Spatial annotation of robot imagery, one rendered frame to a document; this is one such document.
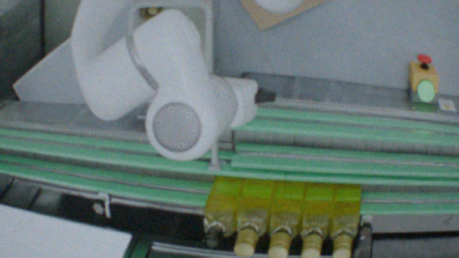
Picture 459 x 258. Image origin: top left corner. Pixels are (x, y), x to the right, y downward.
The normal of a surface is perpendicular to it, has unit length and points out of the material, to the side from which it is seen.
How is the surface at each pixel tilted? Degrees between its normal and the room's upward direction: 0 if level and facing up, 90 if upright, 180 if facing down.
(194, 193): 90
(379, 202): 90
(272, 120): 90
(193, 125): 15
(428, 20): 0
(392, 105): 90
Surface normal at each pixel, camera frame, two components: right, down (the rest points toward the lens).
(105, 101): 0.03, 0.52
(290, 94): 0.00, -0.90
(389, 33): -0.17, 0.44
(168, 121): -0.19, 0.17
